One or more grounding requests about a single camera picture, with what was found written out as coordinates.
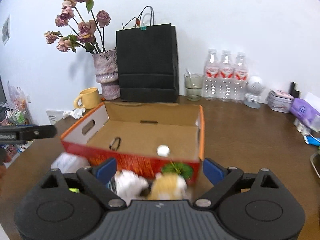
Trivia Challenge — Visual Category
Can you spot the white robot figurine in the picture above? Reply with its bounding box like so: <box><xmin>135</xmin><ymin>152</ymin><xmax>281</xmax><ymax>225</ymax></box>
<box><xmin>244</xmin><ymin>76</ymin><xmax>265</xmax><ymax>109</ymax></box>

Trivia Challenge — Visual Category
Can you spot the person's left hand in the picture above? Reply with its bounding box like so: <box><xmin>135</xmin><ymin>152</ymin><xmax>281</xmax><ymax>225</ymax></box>
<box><xmin>0</xmin><ymin>148</ymin><xmax>11</xmax><ymax>179</ymax></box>

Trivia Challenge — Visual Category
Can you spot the white and tan plush toy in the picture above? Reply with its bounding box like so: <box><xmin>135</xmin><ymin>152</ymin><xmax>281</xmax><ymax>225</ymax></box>
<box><xmin>148</xmin><ymin>173</ymin><xmax>188</xmax><ymax>200</ymax></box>

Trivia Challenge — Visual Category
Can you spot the black paper shopping bag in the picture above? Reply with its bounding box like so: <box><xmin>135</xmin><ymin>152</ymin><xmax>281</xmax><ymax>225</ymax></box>
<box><xmin>116</xmin><ymin>10</ymin><xmax>179</xmax><ymax>103</ymax></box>

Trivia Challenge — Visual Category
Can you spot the right water bottle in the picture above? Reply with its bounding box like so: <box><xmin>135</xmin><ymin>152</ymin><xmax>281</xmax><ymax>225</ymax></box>
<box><xmin>233</xmin><ymin>53</ymin><xmax>248</xmax><ymax>103</ymax></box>

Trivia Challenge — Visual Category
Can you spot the left water bottle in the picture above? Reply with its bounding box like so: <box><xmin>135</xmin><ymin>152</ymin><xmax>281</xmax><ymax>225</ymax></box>
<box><xmin>204</xmin><ymin>49</ymin><xmax>220</xmax><ymax>100</ymax></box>

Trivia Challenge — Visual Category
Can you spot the water bottle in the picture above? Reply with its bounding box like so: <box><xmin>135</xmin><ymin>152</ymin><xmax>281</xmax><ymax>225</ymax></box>
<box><xmin>233</xmin><ymin>53</ymin><xmax>248</xmax><ymax>103</ymax></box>
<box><xmin>204</xmin><ymin>49</ymin><xmax>220</xmax><ymax>100</ymax></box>
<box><xmin>219</xmin><ymin>50</ymin><xmax>234</xmax><ymax>101</ymax></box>

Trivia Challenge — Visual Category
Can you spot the clear glass cup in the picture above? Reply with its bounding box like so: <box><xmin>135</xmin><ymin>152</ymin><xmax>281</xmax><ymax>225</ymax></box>
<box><xmin>184</xmin><ymin>69</ymin><xmax>203</xmax><ymax>101</ymax></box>

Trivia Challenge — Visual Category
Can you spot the black carabiner clip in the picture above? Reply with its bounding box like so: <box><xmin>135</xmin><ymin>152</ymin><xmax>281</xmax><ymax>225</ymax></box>
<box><xmin>109</xmin><ymin>137</ymin><xmax>121</xmax><ymax>151</ymax></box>

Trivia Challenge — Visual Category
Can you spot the white round cap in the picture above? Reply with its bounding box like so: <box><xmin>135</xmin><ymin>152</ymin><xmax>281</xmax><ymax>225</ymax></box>
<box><xmin>157</xmin><ymin>145</ymin><xmax>170</xmax><ymax>157</ymax></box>

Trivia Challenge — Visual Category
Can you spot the small tin box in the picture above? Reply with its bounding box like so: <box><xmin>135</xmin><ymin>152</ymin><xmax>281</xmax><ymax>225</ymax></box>
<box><xmin>266</xmin><ymin>89</ymin><xmax>294</xmax><ymax>113</ymax></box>

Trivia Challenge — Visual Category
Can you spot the yellow ceramic mug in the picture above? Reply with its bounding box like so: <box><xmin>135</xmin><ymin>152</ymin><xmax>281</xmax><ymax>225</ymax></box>
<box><xmin>73</xmin><ymin>87</ymin><xmax>101</xmax><ymax>109</ymax></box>

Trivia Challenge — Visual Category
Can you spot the dried pink rose bouquet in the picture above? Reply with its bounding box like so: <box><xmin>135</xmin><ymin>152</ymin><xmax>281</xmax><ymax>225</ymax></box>
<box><xmin>44</xmin><ymin>0</ymin><xmax>111</xmax><ymax>55</ymax></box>

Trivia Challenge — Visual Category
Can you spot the middle water bottle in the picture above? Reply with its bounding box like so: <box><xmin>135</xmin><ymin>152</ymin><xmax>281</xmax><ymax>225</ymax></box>
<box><xmin>219</xmin><ymin>50</ymin><xmax>234</xmax><ymax>101</ymax></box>

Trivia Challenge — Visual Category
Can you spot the red orange cardboard box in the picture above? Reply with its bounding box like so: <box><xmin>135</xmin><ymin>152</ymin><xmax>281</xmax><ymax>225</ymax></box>
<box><xmin>60</xmin><ymin>102</ymin><xmax>204</xmax><ymax>184</ymax></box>

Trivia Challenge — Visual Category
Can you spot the crumpled white tissue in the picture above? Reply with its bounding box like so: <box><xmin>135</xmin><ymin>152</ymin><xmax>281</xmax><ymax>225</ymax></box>
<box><xmin>62</xmin><ymin>108</ymin><xmax>86</xmax><ymax>120</ymax></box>

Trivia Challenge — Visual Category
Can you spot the white wet wipes pack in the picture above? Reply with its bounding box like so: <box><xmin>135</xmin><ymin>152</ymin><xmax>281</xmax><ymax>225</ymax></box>
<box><xmin>51</xmin><ymin>152</ymin><xmax>89</xmax><ymax>173</ymax></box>

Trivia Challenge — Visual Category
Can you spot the purple tissue pack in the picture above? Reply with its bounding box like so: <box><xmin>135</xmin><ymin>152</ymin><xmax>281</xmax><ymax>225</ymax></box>
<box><xmin>290</xmin><ymin>98</ymin><xmax>319</xmax><ymax>131</ymax></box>

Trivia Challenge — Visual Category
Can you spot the white cloth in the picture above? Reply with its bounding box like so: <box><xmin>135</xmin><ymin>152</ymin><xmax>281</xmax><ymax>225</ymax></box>
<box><xmin>114</xmin><ymin>170</ymin><xmax>149</xmax><ymax>206</ymax></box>

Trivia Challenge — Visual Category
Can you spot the pink textured vase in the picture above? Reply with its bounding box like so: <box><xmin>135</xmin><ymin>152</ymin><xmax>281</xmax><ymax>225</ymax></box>
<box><xmin>92</xmin><ymin>49</ymin><xmax>120</xmax><ymax>100</ymax></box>

